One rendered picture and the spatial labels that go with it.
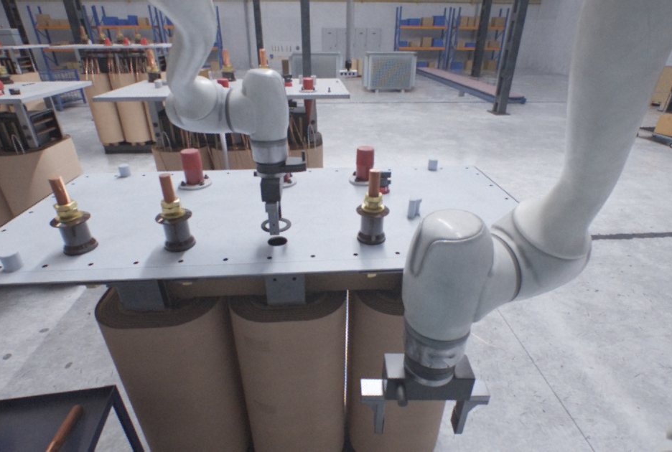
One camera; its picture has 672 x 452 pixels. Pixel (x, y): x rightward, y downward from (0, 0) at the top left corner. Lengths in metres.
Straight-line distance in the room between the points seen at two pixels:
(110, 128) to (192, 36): 6.61
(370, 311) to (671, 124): 8.54
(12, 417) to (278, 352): 0.81
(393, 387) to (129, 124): 6.70
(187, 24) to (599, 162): 0.53
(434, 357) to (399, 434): 1.23
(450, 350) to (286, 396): 1.03
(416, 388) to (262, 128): 0.62
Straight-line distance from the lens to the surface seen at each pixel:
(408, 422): 1.69
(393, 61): 13.30
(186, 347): 1.35
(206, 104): 0.89
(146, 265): 1.05
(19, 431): 1.51
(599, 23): 0.32
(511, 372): 2.70
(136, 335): 1.35
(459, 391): 0.62
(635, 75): 0.34
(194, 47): 0.66
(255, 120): 0.88
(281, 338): 1.26
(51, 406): 1.52
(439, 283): 0.44
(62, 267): 1.16
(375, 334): 1.32
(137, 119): 7.01
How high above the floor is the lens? 1.89
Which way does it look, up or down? 28 degrees down
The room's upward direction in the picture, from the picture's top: straight up
